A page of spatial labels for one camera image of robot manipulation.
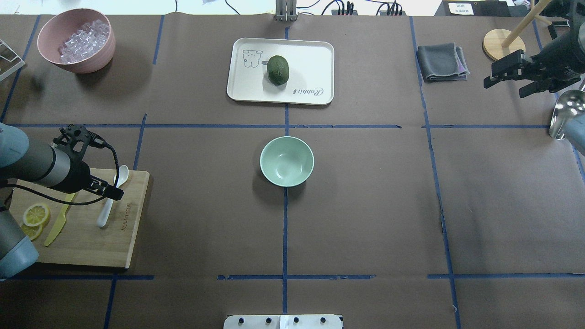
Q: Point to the pink bowl with ice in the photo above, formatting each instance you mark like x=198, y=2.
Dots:
x=80, y=41

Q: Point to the green ceramic bowl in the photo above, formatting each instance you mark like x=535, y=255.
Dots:
x=287, y=161

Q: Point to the white plastic spoon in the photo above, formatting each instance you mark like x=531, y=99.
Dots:
x=105, y=212

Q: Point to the green avocado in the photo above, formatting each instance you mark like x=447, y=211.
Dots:
x=278, y=70

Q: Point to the steel ice scoop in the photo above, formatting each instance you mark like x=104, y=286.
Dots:
x=569, y=105

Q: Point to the cream rabbit tray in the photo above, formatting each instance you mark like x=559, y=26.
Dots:
x=311, y=72

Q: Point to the white pedestal column base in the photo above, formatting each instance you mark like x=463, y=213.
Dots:
x=284, y=321

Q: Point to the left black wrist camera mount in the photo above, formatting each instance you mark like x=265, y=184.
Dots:
x=75, y=139

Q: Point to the front lemon slice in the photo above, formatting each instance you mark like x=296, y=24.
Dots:
x=36, y=215

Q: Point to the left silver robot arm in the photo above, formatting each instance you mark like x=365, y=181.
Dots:
x=57, y=166

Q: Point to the aluminium frame post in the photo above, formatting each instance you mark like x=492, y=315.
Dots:
x=286, y=10

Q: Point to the black label box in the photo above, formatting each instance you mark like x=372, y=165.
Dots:
x=483, y=8

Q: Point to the grey folded cloth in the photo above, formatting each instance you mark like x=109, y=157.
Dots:
x=442, y=62

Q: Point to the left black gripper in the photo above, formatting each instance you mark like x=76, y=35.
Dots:
x=77, y=177

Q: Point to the bamboo cutting board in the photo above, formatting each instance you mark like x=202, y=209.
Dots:
x=81, y=241

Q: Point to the yellow plastic knife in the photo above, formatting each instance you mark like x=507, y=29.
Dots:
x=58, y=225

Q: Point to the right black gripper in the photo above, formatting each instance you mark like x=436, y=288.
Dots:
x=561, y=58

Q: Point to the wooden mug tree stand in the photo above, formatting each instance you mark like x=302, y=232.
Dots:
x=498, y=43

